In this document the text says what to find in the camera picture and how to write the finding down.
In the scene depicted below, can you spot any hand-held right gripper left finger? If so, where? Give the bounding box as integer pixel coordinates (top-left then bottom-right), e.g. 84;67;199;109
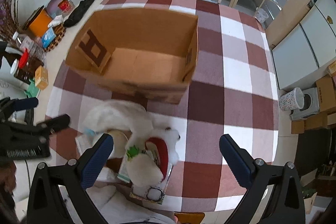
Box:
26;133;114;224

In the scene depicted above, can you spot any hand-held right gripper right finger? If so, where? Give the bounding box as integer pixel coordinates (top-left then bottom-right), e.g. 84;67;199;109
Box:
219;134;307;224

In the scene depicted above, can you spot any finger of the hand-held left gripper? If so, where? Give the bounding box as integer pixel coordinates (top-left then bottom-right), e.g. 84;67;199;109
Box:
0;97;39;119
36;114;71;134

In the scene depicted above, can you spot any clear plastic packet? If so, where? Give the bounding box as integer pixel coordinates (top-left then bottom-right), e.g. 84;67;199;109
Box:
76;127;105;157

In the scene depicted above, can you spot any white teal carton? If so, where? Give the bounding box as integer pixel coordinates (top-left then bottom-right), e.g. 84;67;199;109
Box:
117;158;132;184

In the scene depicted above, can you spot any white fluffy cloth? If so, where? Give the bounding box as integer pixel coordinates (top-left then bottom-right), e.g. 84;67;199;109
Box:
81;99;158;140

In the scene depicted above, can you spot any green colourful picture box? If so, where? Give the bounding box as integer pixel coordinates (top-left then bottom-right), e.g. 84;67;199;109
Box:
130;164;174;205

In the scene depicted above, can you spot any green paper packet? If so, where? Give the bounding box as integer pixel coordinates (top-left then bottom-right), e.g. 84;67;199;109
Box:
25;78;41;98

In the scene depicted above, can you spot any small tan carton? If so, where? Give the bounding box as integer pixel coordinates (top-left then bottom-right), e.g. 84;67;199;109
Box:
35;66;49;90

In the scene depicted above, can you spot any dark jar with red lid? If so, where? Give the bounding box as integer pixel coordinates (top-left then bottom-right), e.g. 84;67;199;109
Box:
18;52;45;85

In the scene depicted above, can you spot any red white checked tablecloth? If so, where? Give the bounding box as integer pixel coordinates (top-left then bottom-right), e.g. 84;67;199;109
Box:
45;0;279;212

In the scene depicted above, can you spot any clear plastic bottle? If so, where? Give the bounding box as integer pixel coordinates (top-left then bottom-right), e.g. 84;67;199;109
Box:
19;35;47;62

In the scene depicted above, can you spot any blue tissue packet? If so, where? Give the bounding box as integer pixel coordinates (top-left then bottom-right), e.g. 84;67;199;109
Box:
41;27;57;48

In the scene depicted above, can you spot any brown woven trivet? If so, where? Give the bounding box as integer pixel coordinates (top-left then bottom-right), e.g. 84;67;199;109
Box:
42;23;67;52

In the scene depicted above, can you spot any dark wooden cabinet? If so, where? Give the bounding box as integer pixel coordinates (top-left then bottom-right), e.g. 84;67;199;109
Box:
295;128;336;180

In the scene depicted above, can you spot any large patterned white bin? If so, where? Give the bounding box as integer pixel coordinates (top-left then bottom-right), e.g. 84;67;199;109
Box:
278;87;305;112

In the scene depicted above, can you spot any orange box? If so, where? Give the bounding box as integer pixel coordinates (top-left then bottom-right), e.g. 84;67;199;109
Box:
28;7;53;37

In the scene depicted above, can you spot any flat cardboard box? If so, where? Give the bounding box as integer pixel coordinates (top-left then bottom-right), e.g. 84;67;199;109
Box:
291;111;331;134

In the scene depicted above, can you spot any white knit cloth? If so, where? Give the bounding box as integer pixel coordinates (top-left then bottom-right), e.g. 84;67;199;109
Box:
48;14;69;28

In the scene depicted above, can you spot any grey round-window appliance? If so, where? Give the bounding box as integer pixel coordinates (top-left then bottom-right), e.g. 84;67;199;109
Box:
289;87;321;121

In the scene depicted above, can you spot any purple bowl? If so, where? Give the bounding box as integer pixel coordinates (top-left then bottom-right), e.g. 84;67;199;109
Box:
46;0;69;14

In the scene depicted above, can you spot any black glove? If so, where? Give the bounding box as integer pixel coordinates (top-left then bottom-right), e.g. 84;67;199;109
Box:
64;0;96;28

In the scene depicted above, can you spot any cardboard box with print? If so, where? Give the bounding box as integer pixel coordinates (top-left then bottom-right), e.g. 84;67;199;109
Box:
315;74;336;113

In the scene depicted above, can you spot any white refrigerator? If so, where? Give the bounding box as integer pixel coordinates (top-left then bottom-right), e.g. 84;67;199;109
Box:
272;0;336;90

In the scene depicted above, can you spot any small patterned white bin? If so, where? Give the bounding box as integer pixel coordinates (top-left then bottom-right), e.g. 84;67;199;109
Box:
254;7;269;24

